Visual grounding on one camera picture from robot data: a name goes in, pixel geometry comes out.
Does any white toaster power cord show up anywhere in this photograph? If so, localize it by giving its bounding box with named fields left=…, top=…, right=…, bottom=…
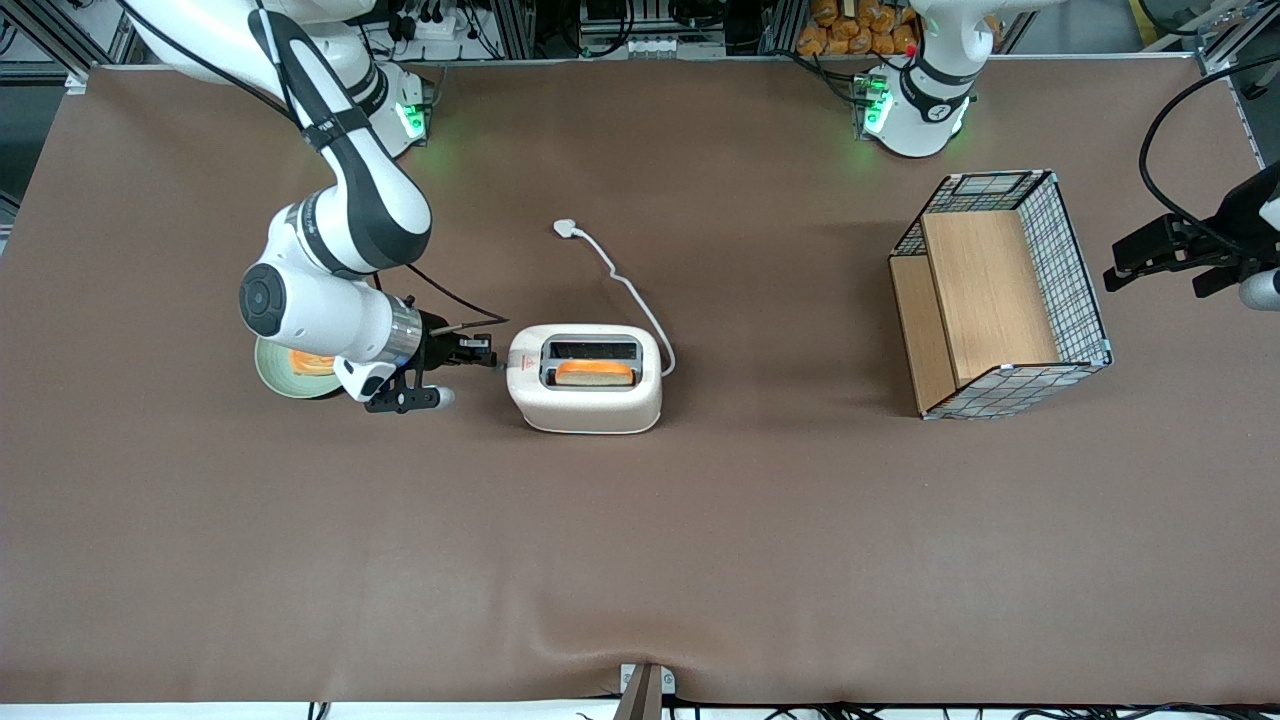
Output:
left=553, top=218, right=678, bottom=379

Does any green round plate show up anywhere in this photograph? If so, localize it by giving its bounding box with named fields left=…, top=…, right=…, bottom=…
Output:
left=253, top=335, right=347, bottom=401

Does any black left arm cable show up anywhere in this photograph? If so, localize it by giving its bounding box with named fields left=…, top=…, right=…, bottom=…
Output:
left=1139, top=54, right=1280, bottom=263

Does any white power strip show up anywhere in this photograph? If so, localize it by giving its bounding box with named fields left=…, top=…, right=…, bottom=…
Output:
left=394, top=10, right=473, bottom=43

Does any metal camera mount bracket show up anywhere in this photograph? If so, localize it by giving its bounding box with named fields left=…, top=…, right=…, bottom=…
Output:
left=612, top=662, right=678, bottom=720

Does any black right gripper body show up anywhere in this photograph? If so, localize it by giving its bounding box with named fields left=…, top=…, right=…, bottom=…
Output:
left=417, top=311, right=463, bottom=377

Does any wire basket with wooden shelf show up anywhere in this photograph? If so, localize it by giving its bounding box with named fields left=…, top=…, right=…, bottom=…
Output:
left=888, top=169, right=1114, bottom=421

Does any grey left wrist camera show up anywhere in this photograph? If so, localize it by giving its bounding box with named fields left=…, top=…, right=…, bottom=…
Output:
left=1238, top=266, right=1280, bottom=312

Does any white two-slot toaster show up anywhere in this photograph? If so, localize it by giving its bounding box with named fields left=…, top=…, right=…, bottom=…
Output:
left=505, top=323, right=665, bottom=436

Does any aluminium frame post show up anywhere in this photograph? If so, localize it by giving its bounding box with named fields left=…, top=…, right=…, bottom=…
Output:
left=1192, top=0, right=1280, bottom=77
left=0, top=0, right=141, bottom=83

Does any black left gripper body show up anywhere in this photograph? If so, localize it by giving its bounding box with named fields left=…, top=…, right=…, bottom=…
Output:
left=1213, top=163, right=1280, bottom=267

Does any toast slice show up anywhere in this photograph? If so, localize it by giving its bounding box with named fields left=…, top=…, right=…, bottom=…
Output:
left=554, top=360, right=636, bottom=388

